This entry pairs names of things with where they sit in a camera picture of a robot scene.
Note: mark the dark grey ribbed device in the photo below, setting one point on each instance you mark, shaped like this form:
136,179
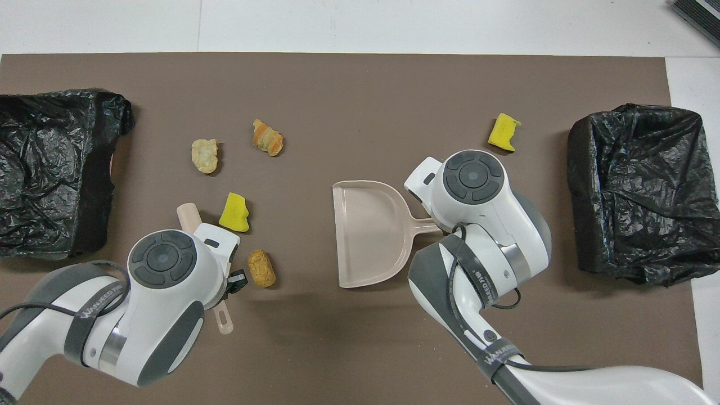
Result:
703,14

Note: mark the beige hand brush black bristles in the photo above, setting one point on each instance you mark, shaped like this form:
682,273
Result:
188,215

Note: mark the notched yellow sponge piece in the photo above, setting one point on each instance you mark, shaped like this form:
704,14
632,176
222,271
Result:
503,132

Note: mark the yellow sponge wedge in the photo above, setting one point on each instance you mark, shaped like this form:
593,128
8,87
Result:
234,212

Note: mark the brown bread roll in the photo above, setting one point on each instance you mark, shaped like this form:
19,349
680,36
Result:
261,268

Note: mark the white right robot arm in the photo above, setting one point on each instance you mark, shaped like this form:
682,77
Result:
478,225

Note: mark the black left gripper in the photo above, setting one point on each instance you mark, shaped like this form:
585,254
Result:
237,282

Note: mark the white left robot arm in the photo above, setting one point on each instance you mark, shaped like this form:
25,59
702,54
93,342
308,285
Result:
169,315

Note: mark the pale beige bread chunk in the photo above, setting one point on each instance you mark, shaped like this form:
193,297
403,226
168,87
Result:
204,156

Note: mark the beige plastic dustpan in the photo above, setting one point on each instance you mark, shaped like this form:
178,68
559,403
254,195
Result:
365,230

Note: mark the ridged croissant piece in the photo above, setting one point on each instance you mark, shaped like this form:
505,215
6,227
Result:
267,136

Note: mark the black trash bag bin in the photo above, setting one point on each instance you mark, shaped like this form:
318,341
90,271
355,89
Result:
45,169
641,191

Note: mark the brown table mat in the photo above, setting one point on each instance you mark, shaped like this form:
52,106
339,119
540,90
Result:
337,112

